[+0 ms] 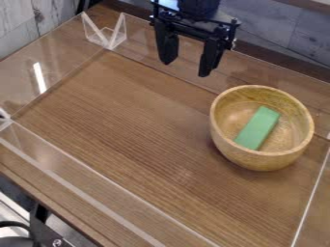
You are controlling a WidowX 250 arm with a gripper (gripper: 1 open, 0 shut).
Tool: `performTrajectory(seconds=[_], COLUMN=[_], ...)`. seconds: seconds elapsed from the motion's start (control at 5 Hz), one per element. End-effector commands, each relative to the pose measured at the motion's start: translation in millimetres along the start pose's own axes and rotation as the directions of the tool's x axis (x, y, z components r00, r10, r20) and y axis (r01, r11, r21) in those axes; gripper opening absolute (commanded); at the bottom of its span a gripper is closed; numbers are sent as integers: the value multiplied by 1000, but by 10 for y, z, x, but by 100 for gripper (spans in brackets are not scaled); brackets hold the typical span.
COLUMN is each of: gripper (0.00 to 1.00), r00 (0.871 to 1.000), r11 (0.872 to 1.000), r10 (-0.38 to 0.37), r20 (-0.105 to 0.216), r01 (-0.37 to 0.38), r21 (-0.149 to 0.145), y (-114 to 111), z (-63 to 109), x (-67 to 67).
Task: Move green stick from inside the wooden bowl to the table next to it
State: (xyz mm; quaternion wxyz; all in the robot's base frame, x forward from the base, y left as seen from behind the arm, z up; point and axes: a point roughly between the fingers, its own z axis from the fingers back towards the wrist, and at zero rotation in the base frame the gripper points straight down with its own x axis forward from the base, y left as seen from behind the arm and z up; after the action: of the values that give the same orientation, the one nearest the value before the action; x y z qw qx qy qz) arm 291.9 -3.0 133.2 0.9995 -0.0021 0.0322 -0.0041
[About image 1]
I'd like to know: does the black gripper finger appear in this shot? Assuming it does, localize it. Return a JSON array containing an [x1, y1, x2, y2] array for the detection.
[[199, 37, 225, 77], [155, 20, 179, 65]]

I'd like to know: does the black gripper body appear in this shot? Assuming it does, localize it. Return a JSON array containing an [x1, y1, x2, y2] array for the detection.
[[151, 0, 241, 50]]

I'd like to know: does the wooden bowl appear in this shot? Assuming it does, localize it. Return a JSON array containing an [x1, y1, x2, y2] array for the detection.
[[210, 85, 314, 171]]

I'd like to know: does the green rectangular stick block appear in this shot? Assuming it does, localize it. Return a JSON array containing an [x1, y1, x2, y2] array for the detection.
[[235, 106, 281, 151]]

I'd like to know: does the clear acrylic corner bracket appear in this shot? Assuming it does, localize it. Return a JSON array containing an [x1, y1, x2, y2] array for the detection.
[[82, 13, 128, 50]]

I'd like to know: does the clear acrylic enclosure wall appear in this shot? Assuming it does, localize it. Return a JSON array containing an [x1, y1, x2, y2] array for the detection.
[[0, 14, 330, 247]]

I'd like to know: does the black table leg frame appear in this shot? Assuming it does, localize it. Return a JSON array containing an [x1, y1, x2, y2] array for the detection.
[[30, 204, 75, 247]]

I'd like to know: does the black cable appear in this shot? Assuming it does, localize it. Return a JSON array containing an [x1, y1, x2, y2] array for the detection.
[[0, 220, 32, 235]]

